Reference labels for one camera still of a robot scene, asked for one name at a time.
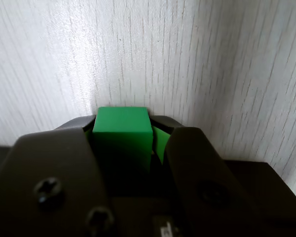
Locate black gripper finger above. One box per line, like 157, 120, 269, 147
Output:
150, 115, 274, 237
0, 115, 115, 237

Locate green wooden cube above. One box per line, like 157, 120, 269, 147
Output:
92, 106, 154, 173

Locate black cardboard box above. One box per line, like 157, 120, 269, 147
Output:
0, 146, 296, 237

